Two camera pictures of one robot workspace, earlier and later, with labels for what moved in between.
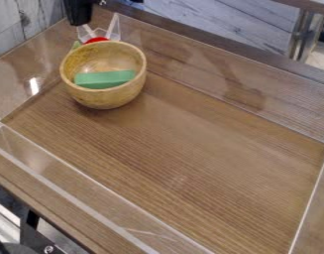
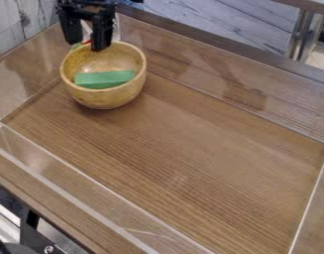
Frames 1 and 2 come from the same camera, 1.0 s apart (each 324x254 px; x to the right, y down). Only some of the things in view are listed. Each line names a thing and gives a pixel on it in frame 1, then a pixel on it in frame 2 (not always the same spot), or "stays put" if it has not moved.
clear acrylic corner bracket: (111, 33) stays put
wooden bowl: (102, 56) stays put
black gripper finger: (79, 10) → (97, 10)
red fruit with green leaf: (90, 41) stays put
